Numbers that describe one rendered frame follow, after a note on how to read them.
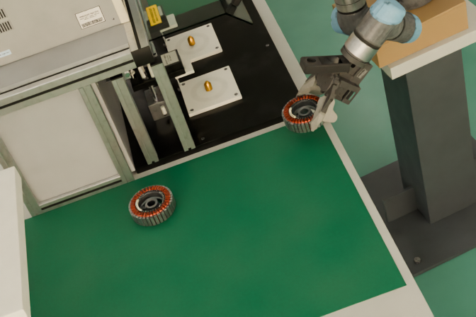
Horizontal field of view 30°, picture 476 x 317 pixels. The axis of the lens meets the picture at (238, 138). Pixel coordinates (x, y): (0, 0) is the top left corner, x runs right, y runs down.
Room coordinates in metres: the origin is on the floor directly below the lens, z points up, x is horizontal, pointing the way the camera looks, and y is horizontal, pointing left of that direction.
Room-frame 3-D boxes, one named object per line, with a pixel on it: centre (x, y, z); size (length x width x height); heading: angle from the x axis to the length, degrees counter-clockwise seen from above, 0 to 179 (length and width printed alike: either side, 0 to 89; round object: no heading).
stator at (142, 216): (1.61, 0.25, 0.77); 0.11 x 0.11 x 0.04
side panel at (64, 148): (1.76, 0.43, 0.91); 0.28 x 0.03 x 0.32; 91
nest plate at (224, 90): (1.97, 0.03, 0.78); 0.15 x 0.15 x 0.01; 1
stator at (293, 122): (1.70, -0.18, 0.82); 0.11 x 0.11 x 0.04
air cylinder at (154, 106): (1.97, 0.18, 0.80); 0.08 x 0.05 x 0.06; 1
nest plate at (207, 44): (2.21, 0.04, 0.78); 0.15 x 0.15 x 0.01; 1
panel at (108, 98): (2.09, 0.29, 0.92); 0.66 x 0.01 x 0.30; 1
